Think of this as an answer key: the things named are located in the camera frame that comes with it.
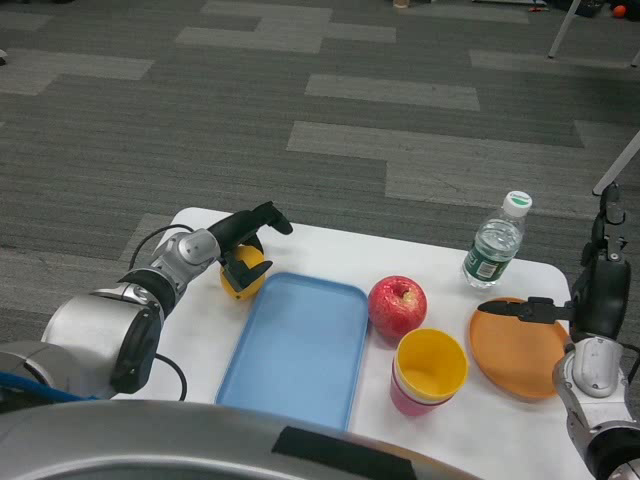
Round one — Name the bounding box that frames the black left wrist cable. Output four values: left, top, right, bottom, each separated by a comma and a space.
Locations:
128, 224, 194, 402

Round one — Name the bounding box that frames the blue plastic tray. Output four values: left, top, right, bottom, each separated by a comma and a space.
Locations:
215, 272, 370, 432

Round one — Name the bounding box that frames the orange plastic plate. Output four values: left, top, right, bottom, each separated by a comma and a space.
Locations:
468, 297, 571, 401

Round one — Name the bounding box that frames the pink plastic cup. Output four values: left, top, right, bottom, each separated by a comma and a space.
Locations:
389, 374, 459, 417

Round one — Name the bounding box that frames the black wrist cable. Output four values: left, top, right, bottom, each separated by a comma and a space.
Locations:
622, 342, 640, 386
128, 224, 194, 402

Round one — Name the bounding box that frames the blue braided cable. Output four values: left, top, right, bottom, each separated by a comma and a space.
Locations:
0, 370, 96, 402

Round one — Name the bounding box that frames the red apple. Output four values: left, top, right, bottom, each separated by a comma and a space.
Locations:
368, 274, 429, 341

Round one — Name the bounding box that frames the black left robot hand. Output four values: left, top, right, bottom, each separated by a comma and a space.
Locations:
207, 200, 294, 301

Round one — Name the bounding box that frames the yellow lemon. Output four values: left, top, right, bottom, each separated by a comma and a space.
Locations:
219, 244, 267, 301

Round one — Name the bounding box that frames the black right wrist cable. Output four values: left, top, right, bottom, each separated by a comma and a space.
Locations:
622, 342, 640, 386

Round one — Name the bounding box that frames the white metal frame table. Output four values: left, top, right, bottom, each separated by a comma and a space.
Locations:
547, 0, 640, 196

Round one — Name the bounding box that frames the clear water bottle green label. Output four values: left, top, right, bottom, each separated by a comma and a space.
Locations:
460, 190, 533, 290

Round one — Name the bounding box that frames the white plastic cup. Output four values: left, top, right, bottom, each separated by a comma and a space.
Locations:
392, 359, 464, 407

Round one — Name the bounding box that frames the silver robot chest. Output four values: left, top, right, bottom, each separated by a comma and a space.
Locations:
0, 399, 481, 480

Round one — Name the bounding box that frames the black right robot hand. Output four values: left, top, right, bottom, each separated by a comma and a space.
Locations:
477, 182, 632, 344

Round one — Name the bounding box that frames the yellow plastic cup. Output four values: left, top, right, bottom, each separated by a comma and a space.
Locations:
394, 327, 470, 401

